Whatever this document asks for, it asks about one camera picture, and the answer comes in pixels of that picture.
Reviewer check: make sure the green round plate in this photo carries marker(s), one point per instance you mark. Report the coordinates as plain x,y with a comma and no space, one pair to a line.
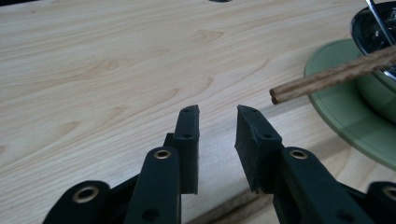
342,118

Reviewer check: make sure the grey round table grommet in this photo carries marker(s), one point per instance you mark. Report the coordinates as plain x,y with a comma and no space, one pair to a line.
220,1

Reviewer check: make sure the metal spoon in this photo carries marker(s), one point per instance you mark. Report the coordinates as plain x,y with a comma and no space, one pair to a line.
378,18

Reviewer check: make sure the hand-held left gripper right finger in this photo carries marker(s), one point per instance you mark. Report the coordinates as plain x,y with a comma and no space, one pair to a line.
299,186

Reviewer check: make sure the shiny metal bowl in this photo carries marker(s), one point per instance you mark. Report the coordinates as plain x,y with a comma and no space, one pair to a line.
376,90

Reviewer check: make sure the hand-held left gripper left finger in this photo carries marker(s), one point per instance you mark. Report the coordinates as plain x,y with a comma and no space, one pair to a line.
168,186

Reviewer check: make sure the brown wooden chopstick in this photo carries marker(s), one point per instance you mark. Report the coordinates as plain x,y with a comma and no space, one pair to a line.
342,78
342,68

